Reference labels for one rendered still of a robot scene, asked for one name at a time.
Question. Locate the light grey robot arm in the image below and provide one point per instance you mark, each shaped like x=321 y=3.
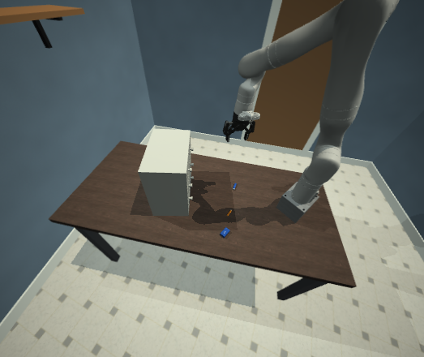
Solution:
x=356 y=28

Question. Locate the blue rectangular block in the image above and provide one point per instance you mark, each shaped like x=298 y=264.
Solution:
x=225 y=232

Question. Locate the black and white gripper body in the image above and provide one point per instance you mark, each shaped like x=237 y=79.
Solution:
x=237 y=122

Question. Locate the grey small chest of drawers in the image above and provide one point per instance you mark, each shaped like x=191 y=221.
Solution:
x=163 y=172

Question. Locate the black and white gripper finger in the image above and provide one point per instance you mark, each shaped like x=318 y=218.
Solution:
x=230 y=131
x=252 y=127

